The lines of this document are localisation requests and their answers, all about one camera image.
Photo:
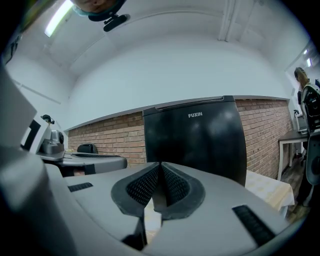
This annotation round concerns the white frame table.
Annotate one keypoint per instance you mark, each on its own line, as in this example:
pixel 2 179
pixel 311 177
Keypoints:
pixel 287 138

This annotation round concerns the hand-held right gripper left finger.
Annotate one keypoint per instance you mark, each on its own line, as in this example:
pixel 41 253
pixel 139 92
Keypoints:
pixel 105 212

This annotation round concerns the black shell chair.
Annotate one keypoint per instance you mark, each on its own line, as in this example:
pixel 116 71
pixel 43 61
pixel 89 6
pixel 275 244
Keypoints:
pixel 313 160

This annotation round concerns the long ceiling light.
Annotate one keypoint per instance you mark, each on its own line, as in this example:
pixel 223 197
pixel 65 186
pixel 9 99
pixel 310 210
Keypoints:
pixel 58 18

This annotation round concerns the table with checked tablecloth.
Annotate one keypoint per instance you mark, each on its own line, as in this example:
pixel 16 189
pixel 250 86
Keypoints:
pixel 270 190

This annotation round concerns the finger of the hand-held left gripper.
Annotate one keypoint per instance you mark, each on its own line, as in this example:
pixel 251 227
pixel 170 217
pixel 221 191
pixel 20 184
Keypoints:
pixel 100 166

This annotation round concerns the white desktop device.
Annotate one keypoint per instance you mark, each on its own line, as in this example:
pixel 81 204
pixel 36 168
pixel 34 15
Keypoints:
pixel 300 122

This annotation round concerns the person's face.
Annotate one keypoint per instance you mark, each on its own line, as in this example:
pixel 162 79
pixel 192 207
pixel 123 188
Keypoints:
pixel 97 6

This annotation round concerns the black head camera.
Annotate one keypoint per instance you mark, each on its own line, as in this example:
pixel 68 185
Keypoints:
pixel 116 22

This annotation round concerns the black office chair with jacket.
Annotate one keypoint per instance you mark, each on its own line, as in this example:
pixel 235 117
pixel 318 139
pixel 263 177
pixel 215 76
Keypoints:
pixel 86 148

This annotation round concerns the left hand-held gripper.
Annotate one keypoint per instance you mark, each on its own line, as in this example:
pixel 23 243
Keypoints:
pixel 22 200

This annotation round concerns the black-framed glass door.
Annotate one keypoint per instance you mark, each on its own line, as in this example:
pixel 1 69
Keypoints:
pixel 195 140

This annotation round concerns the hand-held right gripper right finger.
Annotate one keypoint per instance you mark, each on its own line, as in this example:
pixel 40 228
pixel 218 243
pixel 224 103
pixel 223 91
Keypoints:
pixel 212 220

